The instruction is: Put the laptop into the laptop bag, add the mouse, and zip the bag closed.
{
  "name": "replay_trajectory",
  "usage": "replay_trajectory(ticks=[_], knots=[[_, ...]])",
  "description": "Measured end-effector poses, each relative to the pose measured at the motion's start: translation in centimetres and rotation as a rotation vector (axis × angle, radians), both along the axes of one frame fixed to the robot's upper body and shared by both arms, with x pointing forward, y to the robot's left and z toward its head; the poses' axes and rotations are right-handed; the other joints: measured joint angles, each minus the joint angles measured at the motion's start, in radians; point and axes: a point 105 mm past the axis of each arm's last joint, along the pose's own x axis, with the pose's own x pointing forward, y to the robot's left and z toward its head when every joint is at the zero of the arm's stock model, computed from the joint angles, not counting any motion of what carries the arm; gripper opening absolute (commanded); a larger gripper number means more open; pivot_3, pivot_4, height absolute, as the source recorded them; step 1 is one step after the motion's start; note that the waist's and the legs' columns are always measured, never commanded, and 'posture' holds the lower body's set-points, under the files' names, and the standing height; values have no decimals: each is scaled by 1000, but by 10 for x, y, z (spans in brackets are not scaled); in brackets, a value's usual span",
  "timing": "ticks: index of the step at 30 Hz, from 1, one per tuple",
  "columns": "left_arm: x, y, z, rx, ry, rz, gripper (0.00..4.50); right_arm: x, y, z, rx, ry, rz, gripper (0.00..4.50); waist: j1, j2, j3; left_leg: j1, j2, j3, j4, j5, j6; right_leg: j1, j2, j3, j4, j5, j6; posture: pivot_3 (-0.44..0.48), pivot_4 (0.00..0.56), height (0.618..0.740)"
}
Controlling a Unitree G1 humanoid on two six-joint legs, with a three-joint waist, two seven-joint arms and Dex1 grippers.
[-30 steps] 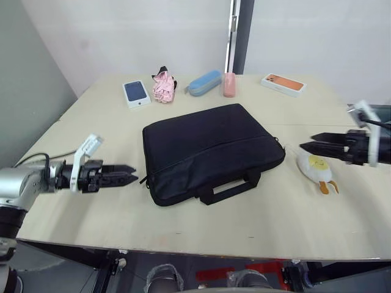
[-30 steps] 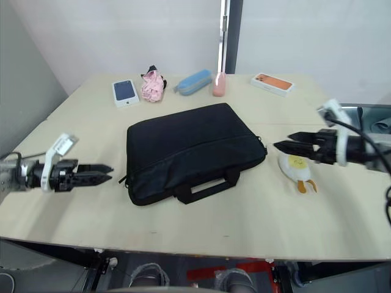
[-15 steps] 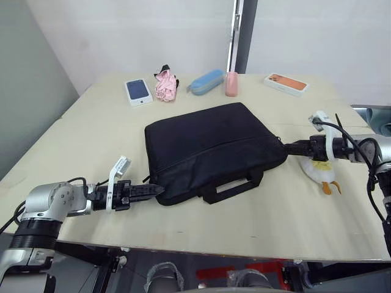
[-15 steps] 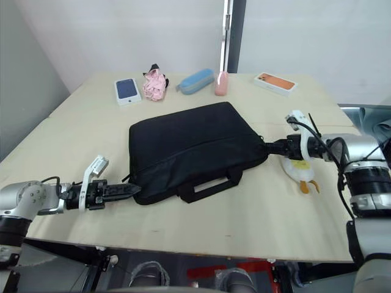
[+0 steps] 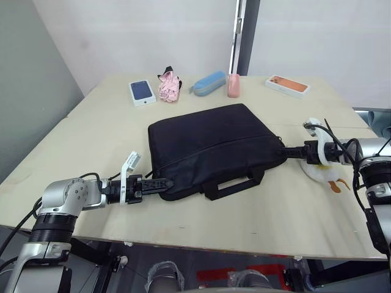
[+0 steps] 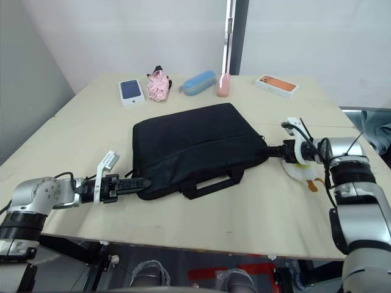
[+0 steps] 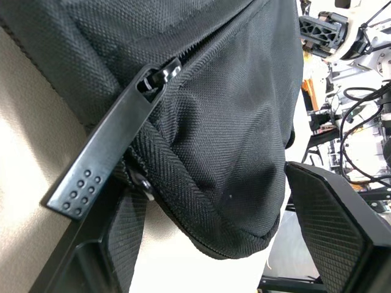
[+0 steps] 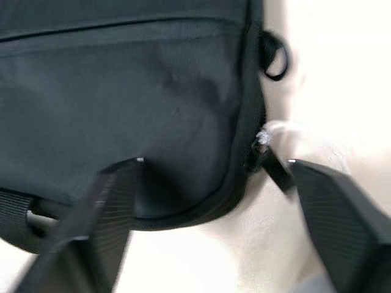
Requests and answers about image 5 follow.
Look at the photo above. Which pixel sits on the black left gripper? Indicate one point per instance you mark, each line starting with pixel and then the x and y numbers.
pixel 134 187

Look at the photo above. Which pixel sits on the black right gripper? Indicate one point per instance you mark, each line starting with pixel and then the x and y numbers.
pixel 311 152

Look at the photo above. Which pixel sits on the black laptop bag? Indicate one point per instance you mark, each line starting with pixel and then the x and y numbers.
pixel 214 143

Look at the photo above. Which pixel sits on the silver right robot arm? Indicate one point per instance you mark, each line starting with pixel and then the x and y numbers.
pixel 371 146

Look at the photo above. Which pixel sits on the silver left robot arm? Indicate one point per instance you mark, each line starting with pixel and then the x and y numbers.
pixel 61 195

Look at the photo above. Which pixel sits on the white duck-shaped toy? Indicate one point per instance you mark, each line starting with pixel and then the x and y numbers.
pixel 320 174

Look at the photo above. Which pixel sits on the orange phone box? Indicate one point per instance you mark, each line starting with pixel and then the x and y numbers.
pixel 287 86

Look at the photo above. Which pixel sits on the dark rounded plastic-wrapped shape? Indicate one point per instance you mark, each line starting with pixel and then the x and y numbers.
pixel 252 278
pixel 165 276

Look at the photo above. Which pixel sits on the pink case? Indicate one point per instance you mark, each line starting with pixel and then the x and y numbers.
pixel 233 85

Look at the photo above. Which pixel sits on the blue-grey cloth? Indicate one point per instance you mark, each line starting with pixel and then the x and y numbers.
pixel 382 123

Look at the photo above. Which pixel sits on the blue phone box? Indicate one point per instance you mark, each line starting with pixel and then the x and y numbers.
pixel 142 92

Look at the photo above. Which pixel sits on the blue glasses case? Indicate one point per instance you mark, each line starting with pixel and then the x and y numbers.
pixel 209 83

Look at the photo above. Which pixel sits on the white door hinge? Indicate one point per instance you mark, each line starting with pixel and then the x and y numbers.
pixel 239 26

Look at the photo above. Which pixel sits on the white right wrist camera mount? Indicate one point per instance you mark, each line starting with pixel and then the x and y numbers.
pixel 321 138

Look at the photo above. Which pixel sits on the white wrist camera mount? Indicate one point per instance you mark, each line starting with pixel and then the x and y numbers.
pixel 123 171
pixel 321 138

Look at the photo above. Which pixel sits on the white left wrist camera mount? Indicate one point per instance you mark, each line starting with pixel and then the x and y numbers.
pixel 123 171

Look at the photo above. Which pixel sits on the black table frame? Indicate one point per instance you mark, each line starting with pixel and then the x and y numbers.
pixel 91 256

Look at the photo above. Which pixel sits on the dark door frame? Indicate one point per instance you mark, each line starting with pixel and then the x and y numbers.
pixel 244 36

